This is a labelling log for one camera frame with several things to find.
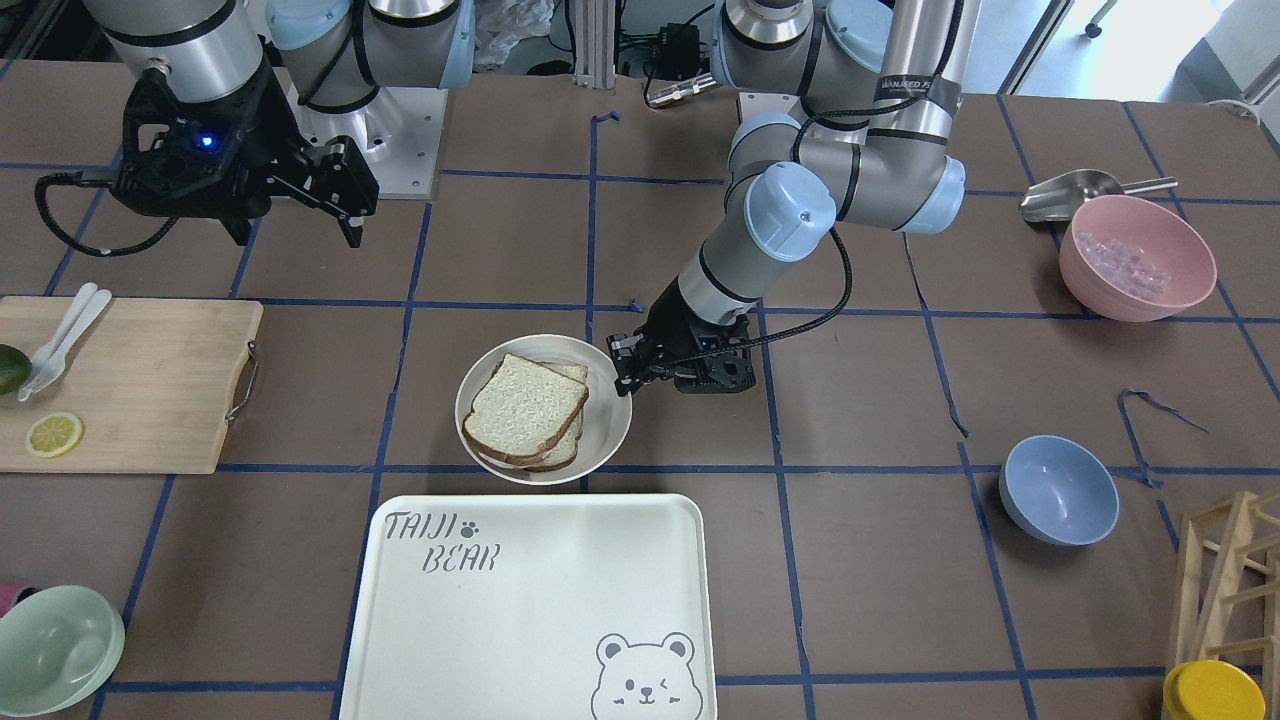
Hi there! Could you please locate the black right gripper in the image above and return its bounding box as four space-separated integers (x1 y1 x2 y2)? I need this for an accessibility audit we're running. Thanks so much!
111 67 379 249

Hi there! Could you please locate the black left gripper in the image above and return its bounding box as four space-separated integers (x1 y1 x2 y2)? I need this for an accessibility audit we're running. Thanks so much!
605 281 756 397

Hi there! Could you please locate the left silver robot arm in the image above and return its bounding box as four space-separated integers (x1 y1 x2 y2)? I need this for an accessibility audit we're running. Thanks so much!
607 1 980 396

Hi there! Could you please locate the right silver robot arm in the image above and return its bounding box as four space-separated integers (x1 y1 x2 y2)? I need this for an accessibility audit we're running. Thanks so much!
86 1 475 249

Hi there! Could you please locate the white bear tray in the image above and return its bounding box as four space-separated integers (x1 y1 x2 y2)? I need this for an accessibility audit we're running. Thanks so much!
337 495 718 719

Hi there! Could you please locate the wooden cutting board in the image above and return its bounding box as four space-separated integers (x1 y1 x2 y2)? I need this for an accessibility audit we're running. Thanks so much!
1 297 262 474

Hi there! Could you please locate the white plastic fork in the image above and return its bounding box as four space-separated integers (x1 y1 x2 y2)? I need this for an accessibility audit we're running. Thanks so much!
17 282 99 402

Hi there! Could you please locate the white plastic spoon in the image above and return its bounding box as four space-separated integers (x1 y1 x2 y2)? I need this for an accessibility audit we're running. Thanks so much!
20 290 113 398

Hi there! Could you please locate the green avocado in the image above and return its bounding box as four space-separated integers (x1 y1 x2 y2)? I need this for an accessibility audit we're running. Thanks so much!
0 345 32 396

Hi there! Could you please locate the lemon slice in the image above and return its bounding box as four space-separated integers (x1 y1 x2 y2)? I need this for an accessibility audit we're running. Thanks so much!
26 413 84 459

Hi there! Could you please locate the blue bowl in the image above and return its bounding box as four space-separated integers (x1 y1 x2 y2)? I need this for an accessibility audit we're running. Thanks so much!
998 436 1120 547

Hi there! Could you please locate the metal scoop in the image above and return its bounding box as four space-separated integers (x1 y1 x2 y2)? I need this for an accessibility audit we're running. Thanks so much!
1019 169 1180 224

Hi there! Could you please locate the pink cloth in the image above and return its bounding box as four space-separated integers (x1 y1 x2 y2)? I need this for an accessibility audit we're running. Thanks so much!
0 583 40 616

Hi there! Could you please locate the pink bowl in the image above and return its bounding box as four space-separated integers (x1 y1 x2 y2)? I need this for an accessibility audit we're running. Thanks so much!
1059 195 1219 322

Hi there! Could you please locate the green bowl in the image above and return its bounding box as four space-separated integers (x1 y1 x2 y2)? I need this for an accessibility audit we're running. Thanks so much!
1 585 125 717

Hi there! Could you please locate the wooden rack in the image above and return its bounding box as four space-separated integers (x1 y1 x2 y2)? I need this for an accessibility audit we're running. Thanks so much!
1166 491 1279 694

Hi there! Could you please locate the yellow lid container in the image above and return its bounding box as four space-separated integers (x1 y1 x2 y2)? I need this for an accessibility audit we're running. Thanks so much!
1162 659 1267 719

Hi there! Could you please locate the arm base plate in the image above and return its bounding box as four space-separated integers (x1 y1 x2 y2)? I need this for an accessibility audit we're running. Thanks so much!
739 91 810 131
293 87 451 200

